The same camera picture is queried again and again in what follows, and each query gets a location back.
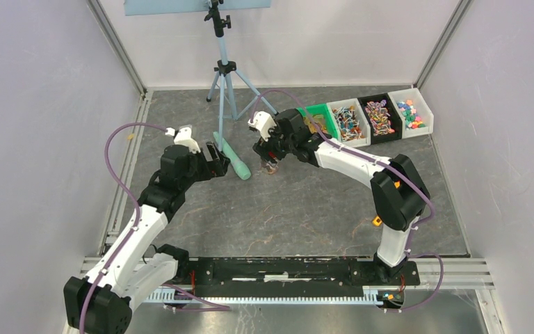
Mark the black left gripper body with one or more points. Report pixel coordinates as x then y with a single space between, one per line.
205 170

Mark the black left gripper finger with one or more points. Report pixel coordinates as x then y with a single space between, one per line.
219 166
215 155

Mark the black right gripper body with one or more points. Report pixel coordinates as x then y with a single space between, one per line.
277 144

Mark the clear plastic jar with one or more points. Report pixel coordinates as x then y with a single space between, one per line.
269 167

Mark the yellow plastic scoop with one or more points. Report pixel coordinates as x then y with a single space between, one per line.
377 221

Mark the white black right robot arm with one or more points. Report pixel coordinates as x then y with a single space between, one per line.
399 194

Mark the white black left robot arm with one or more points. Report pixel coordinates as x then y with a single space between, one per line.
106 298

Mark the black bin with swirl candies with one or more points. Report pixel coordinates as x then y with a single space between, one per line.
382 117

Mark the white bin with colourful candies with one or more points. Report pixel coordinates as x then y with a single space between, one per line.
416 116

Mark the mint green tube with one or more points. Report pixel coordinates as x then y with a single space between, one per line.
240 168

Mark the green plastic candy bin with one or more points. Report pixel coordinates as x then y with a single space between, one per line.
324 119

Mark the white bin with lollipops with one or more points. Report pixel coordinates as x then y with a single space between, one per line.
350 121

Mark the light blue tripod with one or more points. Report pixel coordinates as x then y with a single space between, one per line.
223 75

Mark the light blue board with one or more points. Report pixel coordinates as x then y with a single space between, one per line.
157 7

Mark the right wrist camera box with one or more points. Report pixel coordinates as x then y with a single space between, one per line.
263 123

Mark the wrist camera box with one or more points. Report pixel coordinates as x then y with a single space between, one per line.
263 123
184 136

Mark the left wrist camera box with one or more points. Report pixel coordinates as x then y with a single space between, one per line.
184 136

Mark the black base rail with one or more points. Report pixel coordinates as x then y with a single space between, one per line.
286 281

